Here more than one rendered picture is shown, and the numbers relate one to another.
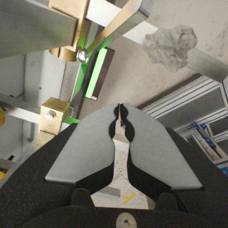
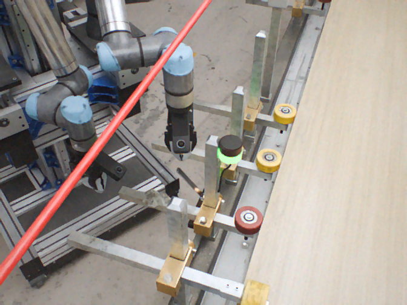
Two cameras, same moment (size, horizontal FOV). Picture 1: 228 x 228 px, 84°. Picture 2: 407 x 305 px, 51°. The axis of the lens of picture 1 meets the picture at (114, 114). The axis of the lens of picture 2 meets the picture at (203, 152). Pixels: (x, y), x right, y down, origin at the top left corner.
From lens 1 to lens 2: 1.14 m
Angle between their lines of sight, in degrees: 13
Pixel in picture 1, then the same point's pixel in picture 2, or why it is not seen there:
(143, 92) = (140, 240)
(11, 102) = (257, 172)
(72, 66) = (224, 212)
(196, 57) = (140, 196)
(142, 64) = (146, 283)
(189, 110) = (69, 207)
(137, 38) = not seen: hidden behind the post
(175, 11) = not seen: outside the picture
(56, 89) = (249, 202)
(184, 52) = (148, 196)
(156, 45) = (164, 198)
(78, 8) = (203, 208)
